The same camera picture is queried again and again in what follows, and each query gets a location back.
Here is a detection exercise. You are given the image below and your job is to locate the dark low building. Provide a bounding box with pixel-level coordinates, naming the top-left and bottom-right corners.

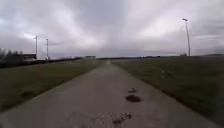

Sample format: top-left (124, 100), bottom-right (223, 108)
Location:
top-left (22, 53), bottom-right (38, 62)

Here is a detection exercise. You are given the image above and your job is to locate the grass field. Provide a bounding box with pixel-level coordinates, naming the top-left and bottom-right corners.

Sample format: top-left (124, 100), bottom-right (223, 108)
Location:
top-left (0, 59), bottom-right (106, 113)
top-left (111, 55), bottom-right (224, 127)

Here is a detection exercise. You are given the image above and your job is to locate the small distant building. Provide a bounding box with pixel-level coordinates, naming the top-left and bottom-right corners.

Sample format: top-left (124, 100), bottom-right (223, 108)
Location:
top-left (84, 55), bottom-right (97, 61)

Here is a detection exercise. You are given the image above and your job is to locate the tall floodlight mast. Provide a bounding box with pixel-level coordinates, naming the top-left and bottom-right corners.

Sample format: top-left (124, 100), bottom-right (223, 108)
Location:
top-left (181, 17), bottom-right (192, 57)

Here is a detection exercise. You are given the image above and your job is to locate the grey concrete path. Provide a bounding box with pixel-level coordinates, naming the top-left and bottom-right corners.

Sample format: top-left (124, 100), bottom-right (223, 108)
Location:
top-left (0, 60), bottom-right (222, 128)

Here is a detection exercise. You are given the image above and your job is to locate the pole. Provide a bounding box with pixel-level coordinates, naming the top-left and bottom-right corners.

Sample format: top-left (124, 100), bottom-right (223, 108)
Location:
top-left (33, 35), bottom-right (39, 61)
top-left (45, 38), bottom-right (50, 61)

